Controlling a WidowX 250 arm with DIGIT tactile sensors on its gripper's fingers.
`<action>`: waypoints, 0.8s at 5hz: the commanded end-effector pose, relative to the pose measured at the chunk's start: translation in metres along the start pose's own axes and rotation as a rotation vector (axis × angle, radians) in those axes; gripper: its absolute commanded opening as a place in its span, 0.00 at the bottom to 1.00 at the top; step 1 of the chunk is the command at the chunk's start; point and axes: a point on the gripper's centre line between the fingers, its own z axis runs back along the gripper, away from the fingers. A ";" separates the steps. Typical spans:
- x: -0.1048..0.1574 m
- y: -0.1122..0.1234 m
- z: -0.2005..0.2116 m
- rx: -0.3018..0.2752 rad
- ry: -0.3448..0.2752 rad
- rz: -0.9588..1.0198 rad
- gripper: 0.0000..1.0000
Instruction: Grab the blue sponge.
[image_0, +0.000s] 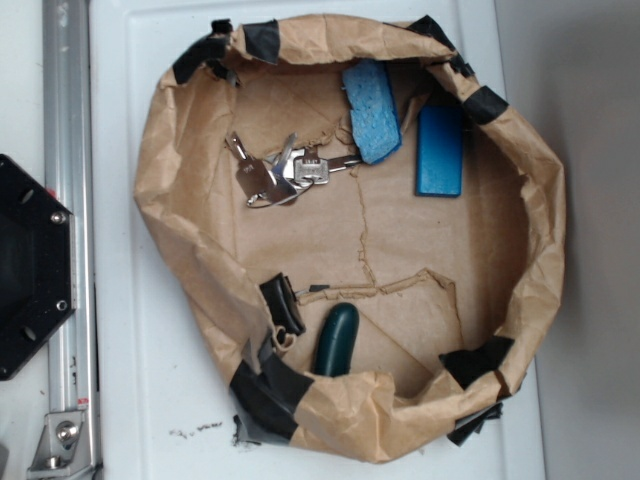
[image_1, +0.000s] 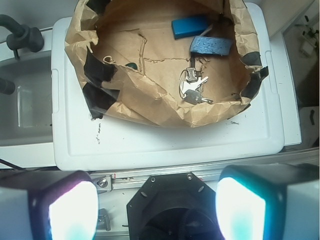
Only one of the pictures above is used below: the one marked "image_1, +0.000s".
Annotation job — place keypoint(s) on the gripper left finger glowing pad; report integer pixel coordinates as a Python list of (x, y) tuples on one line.
[(47, 205)]

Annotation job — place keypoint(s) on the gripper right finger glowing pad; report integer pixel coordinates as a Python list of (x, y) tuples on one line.
[(269, 202)]

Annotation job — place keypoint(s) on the blue sponge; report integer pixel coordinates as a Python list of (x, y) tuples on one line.
[(211, 46)]

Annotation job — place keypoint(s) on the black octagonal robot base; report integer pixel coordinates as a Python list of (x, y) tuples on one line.
[(173, 208)]

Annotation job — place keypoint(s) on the white plastic bin lid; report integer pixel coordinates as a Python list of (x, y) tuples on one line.
[(109, 143)]

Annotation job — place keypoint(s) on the white toy sink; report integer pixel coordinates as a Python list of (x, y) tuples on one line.
[(26, 136)]

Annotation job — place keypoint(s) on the silver key bunch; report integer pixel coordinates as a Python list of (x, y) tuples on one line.
[(190, 83)]

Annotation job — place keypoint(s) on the dark grey faucet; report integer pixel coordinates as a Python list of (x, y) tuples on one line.
[(22, 36)]

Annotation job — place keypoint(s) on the crumpled brown paper bag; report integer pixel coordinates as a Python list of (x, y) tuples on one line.
[(105, 35)]

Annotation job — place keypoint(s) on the dark green rounded object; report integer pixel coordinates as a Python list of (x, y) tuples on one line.
[(132, 65)]

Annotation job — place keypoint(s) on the blue rectangular block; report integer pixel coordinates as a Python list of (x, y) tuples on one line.
[(189, 26)]

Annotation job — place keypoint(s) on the silver corner bracket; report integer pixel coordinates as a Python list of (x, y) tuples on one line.
[(103, 221)]

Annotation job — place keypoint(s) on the aluminium extrusion rail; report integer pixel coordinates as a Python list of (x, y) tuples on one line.
[(111, 180)]

